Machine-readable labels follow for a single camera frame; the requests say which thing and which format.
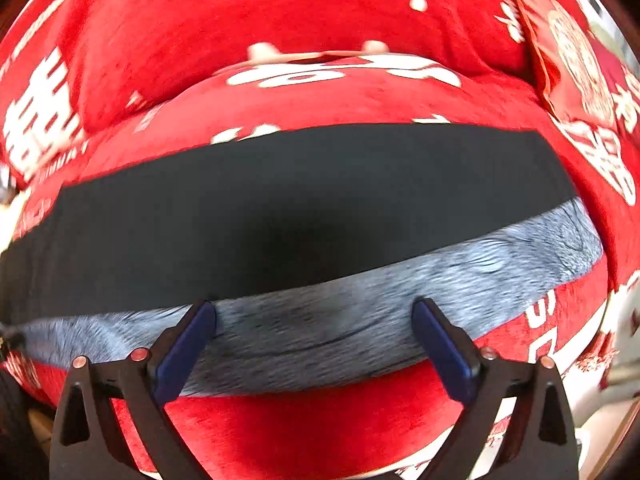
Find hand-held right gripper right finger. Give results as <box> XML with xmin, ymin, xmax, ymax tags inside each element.
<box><xmin>411</xmin><ymin>297</ymin><xmax>581</xmax><ymax>480</ymax></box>

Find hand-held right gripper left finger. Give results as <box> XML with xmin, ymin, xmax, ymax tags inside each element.
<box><xmin>50</xmin><ymin>299</ymin><xmax>218</xmax><ymax>480</ymax></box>

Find black pants with grey lining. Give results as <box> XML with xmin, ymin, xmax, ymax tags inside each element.
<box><xmin>0</xmin><ymin>122</ymin><xmax>607</xmax><ymax>397</ymax></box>

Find red printed pillow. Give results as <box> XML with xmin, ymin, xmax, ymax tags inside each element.
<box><xmin>497</xmin><ymin>0</ymin><xmax>640</xmax><ymax>206</ymax></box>

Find red bedding with white characters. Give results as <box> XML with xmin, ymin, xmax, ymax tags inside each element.
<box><xmin>0</xmin><ymin>0</ymin><xmax>640</xmax><ymax>480</ymax></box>

